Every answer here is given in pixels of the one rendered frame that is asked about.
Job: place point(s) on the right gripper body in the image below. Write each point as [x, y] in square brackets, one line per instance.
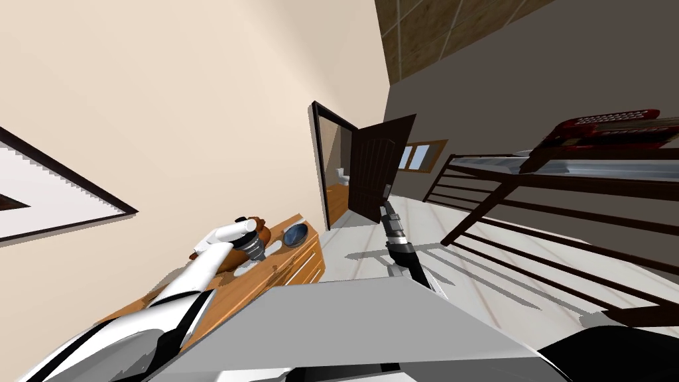
[392, 220]

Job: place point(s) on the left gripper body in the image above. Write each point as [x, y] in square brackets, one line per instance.
[273, 248]

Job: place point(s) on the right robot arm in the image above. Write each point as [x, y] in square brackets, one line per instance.
[411, 262]

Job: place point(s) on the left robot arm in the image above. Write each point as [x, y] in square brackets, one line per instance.
[204, 268]

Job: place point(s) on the brown plush toy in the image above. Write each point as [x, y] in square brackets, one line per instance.
[264, 233]

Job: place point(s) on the blue bowl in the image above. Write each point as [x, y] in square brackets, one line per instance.
[295, 235]

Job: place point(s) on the wooden dresser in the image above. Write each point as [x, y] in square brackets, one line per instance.
[276, 276]

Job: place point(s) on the dark brown door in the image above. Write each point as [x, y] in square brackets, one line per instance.
[374, 164]

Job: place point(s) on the white toilet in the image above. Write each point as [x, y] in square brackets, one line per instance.
[344, 175]

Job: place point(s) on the wooden framed window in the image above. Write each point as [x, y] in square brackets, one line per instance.
[421, 156]

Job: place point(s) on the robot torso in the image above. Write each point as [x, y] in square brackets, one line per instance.
[345, 318]

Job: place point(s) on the dark brown slatted bed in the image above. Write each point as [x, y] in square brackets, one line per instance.
[530, 185]

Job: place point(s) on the black framed wall picture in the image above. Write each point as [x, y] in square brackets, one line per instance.
[48, 196]

